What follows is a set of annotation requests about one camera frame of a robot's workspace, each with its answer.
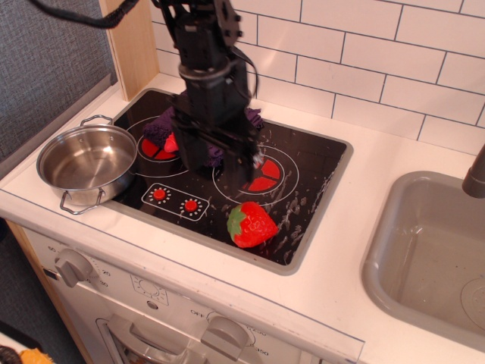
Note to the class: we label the grey oven knob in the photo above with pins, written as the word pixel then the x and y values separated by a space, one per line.
pixel 226 337
pixel 72 267

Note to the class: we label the wooden side post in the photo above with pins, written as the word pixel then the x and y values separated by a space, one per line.
pixel 133 50

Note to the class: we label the black toy stovetop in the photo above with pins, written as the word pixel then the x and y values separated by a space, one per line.
pixel 294 183

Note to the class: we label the red plastic strawberry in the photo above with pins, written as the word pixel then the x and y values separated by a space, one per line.
pixel 249 225

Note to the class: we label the purple folded towel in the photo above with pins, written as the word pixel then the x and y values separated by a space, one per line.
pixel 158 130

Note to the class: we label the white toy oven front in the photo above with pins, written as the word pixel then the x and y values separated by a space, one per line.
pixel 121 317

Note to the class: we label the grey right oven knob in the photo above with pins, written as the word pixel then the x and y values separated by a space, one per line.
pixel 226 337

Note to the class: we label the grey sink basin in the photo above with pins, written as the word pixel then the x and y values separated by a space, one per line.
pixel 425 265

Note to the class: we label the red handled metal spoon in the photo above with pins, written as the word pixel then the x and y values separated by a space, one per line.
pixel 170 144

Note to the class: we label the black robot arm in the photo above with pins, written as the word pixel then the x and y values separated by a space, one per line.
pixel 204 33

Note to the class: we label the grey faucet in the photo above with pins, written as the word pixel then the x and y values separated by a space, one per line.
pixel 474 181

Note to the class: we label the stainless steel pot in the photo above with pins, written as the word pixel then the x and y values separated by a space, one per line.
pixel 89 164

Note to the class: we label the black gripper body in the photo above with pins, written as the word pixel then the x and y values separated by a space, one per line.
pixel 214 104

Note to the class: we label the grey left oven knob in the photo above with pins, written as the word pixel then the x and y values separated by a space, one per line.
pixel 72 267

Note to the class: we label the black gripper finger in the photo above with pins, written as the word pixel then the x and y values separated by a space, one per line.
pixel 192 148
pixel 239 164

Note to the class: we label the orange object bottom left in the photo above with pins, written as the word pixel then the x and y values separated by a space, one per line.
pixel 35 356

